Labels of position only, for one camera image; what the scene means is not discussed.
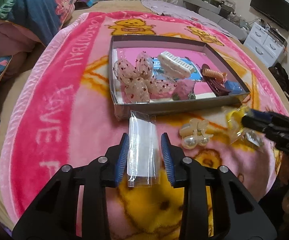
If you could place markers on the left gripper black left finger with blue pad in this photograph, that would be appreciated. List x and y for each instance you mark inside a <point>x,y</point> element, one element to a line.
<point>72,205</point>

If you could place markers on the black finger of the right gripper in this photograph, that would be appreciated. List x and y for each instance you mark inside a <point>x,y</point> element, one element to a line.
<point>273,125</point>

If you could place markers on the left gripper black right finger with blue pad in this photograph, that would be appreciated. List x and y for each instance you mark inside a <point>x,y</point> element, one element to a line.
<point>236,214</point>

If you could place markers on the yellow item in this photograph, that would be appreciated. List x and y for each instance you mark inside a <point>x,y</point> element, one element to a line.
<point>237,132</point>

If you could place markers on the blue square hair clip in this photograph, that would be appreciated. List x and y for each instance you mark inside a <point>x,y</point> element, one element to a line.
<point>233,87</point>

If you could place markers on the clear plastic packet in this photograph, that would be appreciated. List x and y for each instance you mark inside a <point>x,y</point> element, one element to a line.
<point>143,164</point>

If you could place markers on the pink pompom hair clip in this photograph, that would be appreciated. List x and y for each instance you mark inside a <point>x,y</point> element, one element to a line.
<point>184,90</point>

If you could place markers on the white claw hair clip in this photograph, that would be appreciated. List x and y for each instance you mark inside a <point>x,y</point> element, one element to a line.
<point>174,66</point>

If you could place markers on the white drawer cabinet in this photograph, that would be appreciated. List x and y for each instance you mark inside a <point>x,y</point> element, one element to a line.
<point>265,45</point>

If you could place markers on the pearl butterfly hair clip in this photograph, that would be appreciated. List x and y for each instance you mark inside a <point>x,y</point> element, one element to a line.
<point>194,134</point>

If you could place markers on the pink bear fleece blanket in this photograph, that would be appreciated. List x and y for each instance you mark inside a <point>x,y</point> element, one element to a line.
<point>64,115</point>

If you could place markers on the black flat television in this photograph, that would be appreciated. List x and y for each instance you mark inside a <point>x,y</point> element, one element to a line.
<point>275,10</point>

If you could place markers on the grey cluttered desk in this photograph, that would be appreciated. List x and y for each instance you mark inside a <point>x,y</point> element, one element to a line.
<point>212,13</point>

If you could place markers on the shallow cardboard tray box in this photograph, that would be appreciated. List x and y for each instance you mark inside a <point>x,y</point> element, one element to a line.
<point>129,46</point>

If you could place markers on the speckled sheer bow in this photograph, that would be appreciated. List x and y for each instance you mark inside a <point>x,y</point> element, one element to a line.
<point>139,82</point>

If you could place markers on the lavender sheet on bed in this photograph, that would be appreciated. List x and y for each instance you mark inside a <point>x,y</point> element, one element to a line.
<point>169,9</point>

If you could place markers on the floral navy pink duvet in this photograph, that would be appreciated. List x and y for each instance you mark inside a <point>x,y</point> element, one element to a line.
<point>23,24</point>

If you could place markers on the purple striped pillow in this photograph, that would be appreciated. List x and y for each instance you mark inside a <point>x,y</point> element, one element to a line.
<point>84,4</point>

